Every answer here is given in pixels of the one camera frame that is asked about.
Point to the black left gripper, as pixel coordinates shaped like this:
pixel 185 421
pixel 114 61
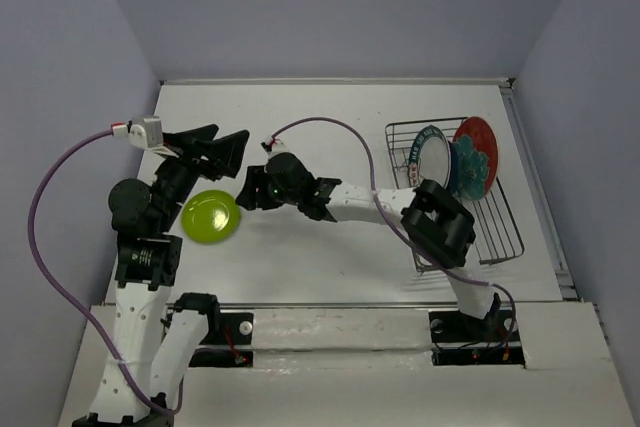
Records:
pixel 225 152

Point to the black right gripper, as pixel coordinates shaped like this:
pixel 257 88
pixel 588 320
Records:
pixel 258 175

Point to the lime green plate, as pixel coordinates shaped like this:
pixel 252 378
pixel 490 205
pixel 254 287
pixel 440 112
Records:
pixel 210 217

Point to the white plate with patterned rim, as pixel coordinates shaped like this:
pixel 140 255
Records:
pixel 431 157

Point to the red plate with teal flower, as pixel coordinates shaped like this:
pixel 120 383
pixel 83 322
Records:
pixel 477 159

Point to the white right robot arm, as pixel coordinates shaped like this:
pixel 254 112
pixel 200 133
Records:
pixel 427 218

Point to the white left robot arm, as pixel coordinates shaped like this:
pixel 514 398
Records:
pixel 149 350

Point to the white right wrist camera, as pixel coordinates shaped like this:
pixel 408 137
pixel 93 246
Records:
pixel 274 147

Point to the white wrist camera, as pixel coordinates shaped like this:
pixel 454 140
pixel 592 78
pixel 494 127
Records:
pixel 144 133
pixel 274 147

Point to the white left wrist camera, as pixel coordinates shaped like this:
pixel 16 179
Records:
pixel 144 133

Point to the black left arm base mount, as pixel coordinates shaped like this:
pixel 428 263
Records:
pixel 230 346

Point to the dark wire dish rack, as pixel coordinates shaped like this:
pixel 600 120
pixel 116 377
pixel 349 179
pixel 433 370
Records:
pixel 498 238

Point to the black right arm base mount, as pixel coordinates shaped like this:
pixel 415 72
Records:
pixel 461 341

